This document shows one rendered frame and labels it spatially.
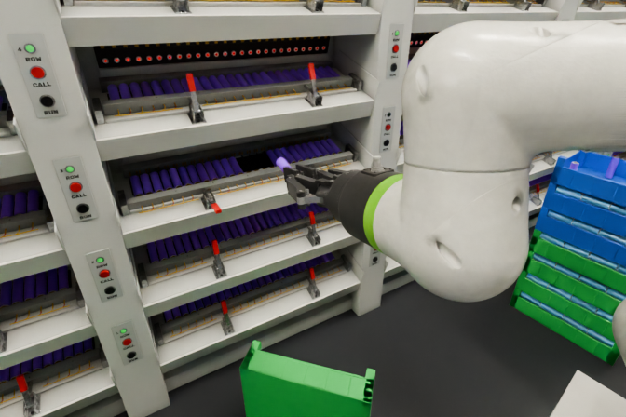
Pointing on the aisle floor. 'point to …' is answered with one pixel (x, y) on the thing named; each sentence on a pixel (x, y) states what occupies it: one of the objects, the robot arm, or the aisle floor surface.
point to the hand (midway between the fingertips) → (300, 176)
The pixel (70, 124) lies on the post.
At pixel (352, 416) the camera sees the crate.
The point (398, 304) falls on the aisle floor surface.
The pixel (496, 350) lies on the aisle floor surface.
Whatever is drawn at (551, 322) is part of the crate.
